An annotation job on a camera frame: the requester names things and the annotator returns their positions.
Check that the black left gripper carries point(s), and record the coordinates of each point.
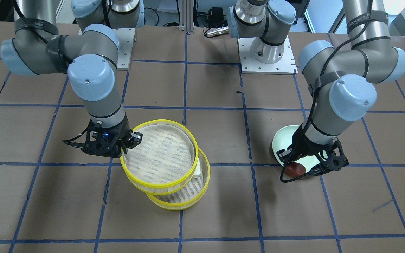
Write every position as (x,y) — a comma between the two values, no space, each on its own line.
(303,145)

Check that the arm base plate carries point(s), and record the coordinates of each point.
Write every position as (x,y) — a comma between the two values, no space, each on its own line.
(125,47)
(256,57)

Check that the white steamed bun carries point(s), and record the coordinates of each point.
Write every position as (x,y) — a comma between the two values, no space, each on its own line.
(197,171)

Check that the yellow steamer basket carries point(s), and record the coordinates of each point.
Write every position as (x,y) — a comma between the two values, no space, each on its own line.
(190,194)
(164,161)

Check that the aluminium frame post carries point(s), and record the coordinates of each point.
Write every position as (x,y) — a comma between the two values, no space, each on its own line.
(186,15)

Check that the black power adapter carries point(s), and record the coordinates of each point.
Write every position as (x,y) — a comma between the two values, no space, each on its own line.
(216,14)

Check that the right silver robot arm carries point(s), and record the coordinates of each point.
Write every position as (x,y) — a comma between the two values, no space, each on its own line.
(89,60)

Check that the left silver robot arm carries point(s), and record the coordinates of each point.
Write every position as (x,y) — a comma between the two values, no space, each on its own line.
(340,80)

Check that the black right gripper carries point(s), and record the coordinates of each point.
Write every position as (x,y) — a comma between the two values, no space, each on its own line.
(134,138)

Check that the brown steamed bun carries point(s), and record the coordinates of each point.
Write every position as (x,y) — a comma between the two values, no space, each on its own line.
(294,170)

